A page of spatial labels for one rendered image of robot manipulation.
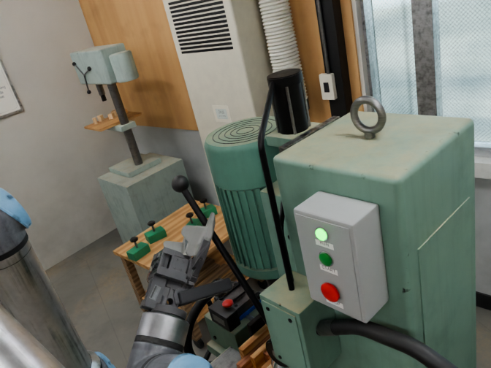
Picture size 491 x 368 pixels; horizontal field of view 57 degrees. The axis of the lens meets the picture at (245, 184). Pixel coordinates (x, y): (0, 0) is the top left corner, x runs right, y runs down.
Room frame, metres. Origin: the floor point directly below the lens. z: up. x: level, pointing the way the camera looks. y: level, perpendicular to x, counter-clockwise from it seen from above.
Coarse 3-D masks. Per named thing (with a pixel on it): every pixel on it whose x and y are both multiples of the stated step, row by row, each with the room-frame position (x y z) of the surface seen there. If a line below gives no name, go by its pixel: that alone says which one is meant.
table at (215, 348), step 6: (210, 342) 1.00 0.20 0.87; (216, 342) 1.00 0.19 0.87; (210, 348) 0.99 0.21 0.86; (216, 348) 0.97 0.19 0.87; (222, 348) 0.97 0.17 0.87; (228, 348) 0.93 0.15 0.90; (216, 354) 0.97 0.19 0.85; (222, 354) 0.92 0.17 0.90; (228, 354) 0.91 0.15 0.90; (234, 354) 0.91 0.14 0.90; (216, 360) 0.90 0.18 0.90; (222, 360) 0.89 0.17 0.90; (228, 360) 0.89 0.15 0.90; (234, 360) 0.89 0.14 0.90; (216, 366) 0.88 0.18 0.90; (222, 366) 0.88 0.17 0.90; (228, 366) 0.87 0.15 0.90; (234, 366) 0.87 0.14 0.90
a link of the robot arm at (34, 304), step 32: (0, 192) 0.90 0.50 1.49; (0, 224) 0.86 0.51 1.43; (0, 256) 0.85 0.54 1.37; (32, 256) 0.90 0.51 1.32; (0, 288) 0.86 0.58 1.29; (32, 288) 0.88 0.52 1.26; (32, 320) 0.87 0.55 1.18; (64, 320) 0.92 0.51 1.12; (64, 352) 0.90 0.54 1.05; (96, 352) 1.04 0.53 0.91
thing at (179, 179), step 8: (176, 176) 0.83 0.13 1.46; (184, 176) 0.83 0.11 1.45; (176, 184) 0.81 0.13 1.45; (184, 184) 0.82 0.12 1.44; (184, 192) 0.81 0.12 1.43; (192, 200) 0.81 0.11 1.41; (192, 208) 0.80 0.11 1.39; (200, 216) 0.79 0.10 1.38; (216, 240) 0.77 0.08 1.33; (224, 248) 0.76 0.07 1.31; (224, 256) 0.75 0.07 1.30; (232, 264) 0.74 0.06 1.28; (240, 272) 0.74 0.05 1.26; (240, 280) 0.73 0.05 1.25; (248, 288) 0.72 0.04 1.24; (248, 296) 0.71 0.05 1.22; (256, 296) 0.71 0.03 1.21; (256, 304) 0.70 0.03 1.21; (264, 320) 0.69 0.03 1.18; (272, 344) 0.65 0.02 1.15; (272, 352) 0.66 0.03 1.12
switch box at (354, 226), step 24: (312, 216) 0.52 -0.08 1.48; (336, 216) 0.50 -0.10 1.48; (360, 216) 0.48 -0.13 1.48; (312, 240) 0.52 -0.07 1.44; (336, 240) 0.49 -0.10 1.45; (360, 240) 0.47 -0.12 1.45; (312, 264) 0.53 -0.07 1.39; (336, 264) 0.49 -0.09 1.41; (360, 264) 0.47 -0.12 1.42; (384, 264) 0.50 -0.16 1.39; (312, 288) 0.54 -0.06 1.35; (360, 288) 0.47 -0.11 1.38; (384, 288) 0.50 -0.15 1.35; (360, 312) 0.47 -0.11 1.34
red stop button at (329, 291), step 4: (324, 284) 0.50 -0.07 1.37; (328, 284) 0.50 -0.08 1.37; (324, 288) 0.50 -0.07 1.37; (328, 288) 0.50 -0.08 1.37; (332, 288) 0.49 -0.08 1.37; (336, 288) 0.50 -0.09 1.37; (324, 292) 0.50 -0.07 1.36; (328, 292) 0.50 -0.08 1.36; (332, 292) 0.49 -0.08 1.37; (336, 292) 0.49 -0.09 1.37; (324, 296) 0.50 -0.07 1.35; (328, 296) 0.50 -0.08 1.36; (332, 296) 0.49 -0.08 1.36; (336, 296) 0.49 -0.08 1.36; (332, 300) 0.49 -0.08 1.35; (336, 300) 0.49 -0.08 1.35
